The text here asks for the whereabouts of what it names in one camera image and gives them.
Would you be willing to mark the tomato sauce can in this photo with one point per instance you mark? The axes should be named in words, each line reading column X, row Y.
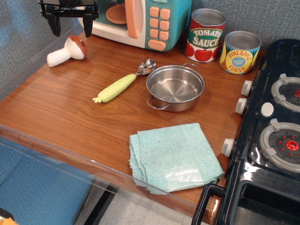
column 206, row 29

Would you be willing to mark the clear acrylic barrier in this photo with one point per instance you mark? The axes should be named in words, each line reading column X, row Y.
column 42, row 184

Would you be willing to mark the teal folded cloth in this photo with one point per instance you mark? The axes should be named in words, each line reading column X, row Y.
column 173, row 158

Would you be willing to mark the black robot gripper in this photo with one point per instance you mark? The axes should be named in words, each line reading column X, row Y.
column 52, row 10

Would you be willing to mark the small steel pan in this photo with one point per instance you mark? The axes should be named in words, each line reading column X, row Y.
column 175, row 88

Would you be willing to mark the plush brown white mushroom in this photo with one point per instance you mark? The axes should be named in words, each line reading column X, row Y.
column 74, row 48

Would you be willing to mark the spoon with green handle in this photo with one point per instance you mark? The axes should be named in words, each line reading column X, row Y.
column 120, row 85

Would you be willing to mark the black toy stove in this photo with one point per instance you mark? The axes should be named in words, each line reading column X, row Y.
column 263, row 176

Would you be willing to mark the toy teal microwave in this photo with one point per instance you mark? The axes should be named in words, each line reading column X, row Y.
column 150, row 24

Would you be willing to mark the pineapple slices can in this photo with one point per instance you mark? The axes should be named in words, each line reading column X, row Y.
column 239, row 53

